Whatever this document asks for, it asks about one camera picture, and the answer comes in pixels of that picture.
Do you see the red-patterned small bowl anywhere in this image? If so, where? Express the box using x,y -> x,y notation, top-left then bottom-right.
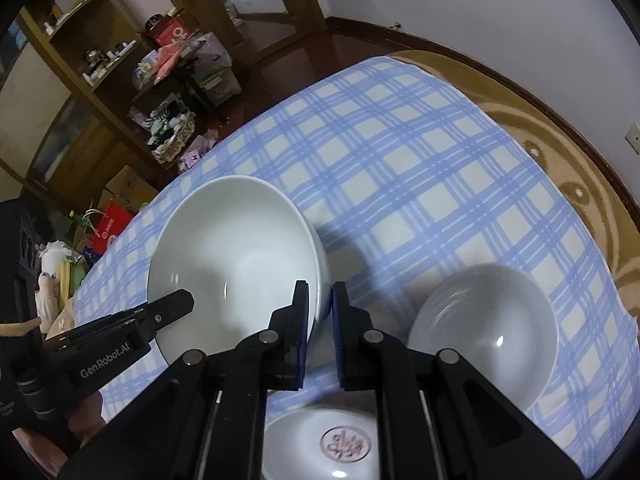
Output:
408,264 -> 559,412

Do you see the large plain white bowl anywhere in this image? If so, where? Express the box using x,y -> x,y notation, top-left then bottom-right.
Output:
148,176 -> 331,363

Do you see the white bowl with red seal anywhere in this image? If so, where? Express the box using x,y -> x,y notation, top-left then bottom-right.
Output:
262,408 -> 381,480

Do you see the person's left hand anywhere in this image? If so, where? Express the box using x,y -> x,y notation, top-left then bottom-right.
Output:
12,391 -> 106,479

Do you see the stuffed plush toy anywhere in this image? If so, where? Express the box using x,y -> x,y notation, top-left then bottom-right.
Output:
35,240 -> 88,339

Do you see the red paper shopping bag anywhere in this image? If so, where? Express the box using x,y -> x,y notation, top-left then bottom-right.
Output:
84,202 -> 134,255

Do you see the cardboard box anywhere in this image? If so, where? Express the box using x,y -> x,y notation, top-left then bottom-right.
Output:
98,166 -> 157,216

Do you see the wicker basket with items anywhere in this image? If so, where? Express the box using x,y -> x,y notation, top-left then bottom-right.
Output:
148,110 -> 195,164

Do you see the blue plaid cloth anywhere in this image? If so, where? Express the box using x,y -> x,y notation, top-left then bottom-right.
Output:
75,56 -> 639,476

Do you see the small cluttered side table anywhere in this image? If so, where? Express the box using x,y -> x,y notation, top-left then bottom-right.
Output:
131,32 -> 242,112

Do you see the brown patterned blanket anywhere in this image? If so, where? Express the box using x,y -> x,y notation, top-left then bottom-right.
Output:
393,50 -> 639,318

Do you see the wooden wardrobe with shelves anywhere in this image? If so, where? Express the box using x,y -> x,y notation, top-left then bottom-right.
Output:
1,0 -> 172,210

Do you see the red bag on table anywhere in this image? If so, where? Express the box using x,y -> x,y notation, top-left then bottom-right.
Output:
149,15 -> 193,47

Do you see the white wall socket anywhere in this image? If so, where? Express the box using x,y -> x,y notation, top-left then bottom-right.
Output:
625,122 -> 640,155

